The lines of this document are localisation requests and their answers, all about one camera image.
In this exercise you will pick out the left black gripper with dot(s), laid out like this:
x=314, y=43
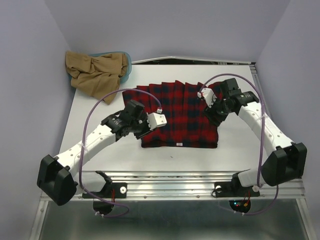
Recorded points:
x=139, y=135

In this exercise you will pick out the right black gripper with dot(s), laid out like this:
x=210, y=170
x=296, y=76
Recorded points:
x=210, y=114

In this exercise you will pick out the red plaid skirt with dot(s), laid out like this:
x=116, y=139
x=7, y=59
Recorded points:
x=187, y=126

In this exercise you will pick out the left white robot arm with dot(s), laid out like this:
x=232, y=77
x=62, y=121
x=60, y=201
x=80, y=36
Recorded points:
x=60, y=176

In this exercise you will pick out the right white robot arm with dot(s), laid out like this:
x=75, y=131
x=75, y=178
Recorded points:
x=280, y=159

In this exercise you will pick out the teal plastic basket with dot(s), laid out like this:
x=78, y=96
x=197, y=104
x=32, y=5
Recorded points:
x=114, y=67

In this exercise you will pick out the tan skirt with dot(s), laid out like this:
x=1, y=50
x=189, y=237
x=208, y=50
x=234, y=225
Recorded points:
x=97, y=90

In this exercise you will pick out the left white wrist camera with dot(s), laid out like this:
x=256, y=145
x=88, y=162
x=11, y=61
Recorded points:
x=156, y=120

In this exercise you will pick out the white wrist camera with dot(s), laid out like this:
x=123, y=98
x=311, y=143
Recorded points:
x=156, y=120
x=208, y=96

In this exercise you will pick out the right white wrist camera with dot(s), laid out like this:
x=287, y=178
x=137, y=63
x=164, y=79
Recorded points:
x=208, y=96

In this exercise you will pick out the aluminium rail frame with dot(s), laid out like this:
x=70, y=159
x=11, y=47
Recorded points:
x=169, y=189

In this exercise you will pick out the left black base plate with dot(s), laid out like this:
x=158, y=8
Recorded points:
x=107, y=190

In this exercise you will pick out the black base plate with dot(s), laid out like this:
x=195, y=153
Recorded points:
x=228, y=189
x=107, y=190

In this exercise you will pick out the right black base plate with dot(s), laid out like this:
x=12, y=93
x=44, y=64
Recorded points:
x=228, y=189

